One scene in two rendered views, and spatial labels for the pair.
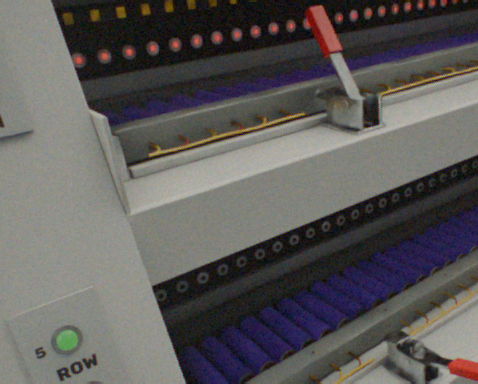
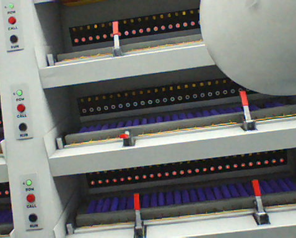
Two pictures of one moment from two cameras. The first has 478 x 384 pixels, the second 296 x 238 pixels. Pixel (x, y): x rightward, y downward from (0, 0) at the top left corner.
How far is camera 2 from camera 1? 0.53 m
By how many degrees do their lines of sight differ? 38
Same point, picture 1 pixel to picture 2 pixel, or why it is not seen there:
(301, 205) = (88, 75)
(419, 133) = (135, 59)
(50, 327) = (17, 89)
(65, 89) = (31, 41)
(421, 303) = (154, 128)
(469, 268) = (183, 121)
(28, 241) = (17, 70)
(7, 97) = (20, 41)
